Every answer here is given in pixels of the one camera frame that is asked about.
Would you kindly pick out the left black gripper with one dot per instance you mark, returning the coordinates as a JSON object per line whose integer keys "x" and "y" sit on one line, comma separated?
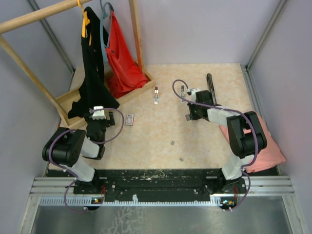
{"x": 110, "y": 121}

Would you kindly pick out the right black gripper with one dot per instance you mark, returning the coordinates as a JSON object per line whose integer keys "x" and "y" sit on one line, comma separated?
{"x": 193, "y": 117}

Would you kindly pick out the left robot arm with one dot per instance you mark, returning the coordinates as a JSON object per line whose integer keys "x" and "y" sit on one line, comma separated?
{"x": 67, "y": 148}

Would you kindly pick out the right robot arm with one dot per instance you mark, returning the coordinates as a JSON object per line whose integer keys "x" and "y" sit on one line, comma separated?
{"x": 204, "y": 101}

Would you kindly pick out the black hanging garment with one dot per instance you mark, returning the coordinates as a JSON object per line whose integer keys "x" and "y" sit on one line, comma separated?
{"x": 92, "y": 92}

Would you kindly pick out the red hanging garment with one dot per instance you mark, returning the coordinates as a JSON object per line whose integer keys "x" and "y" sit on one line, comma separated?
{"x": 127, "y": 76}

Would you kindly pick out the pink folded towel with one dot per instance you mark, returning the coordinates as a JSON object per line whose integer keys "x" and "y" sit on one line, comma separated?
{"x": 270, "y": 151}

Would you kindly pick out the yellow clothes hanger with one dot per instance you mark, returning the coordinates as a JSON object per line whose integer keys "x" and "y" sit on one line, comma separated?
{"x": 85, "y": 20}

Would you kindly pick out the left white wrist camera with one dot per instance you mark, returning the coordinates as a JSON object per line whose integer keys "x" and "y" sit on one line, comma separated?
{"x": 98, "y": 113}

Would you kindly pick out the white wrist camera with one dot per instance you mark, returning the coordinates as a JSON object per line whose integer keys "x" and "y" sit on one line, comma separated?
{"x": 192, "y": 93}
{"x": 98, "y": 113}

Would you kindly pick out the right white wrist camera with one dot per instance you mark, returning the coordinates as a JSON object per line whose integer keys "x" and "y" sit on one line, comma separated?
{"x": 192, "y": 93}

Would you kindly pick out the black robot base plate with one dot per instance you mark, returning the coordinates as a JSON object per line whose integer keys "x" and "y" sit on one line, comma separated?
{"x": 155, "y": 185}

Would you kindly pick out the aluminium frame rail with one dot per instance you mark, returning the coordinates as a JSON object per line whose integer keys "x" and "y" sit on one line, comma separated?
{"x": 59, "y": 191}

